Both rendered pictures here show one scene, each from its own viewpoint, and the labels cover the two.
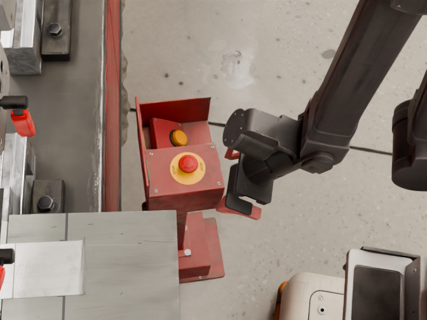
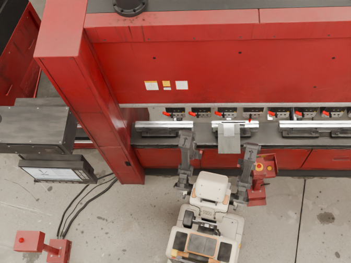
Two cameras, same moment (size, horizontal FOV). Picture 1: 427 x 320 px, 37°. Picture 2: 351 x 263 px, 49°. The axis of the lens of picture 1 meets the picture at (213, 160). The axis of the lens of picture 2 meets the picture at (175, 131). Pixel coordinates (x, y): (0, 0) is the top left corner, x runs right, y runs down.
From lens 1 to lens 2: 2.31 m
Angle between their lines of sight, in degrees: 42
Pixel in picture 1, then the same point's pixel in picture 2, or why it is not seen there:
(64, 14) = (294, 135)
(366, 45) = not seen: hidden behind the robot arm
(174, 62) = (326, 195)
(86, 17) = (295, 141)
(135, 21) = (342, 181)
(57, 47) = (284, 133)
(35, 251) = (232, 129)
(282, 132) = not seen: hidden behind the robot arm
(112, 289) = (224, 142)
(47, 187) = (248, 133)
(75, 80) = (277, 139)
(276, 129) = not seen: hidden behind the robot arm
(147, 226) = (236, 147)
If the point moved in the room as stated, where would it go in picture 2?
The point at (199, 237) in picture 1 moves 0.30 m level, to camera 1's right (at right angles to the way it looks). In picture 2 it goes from (257, 195) to (251, 225)
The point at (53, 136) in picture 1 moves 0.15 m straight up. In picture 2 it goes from (262, 134) to (264, 127)
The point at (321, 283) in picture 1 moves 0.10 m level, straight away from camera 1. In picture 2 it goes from (240, 224) to (247, 232)
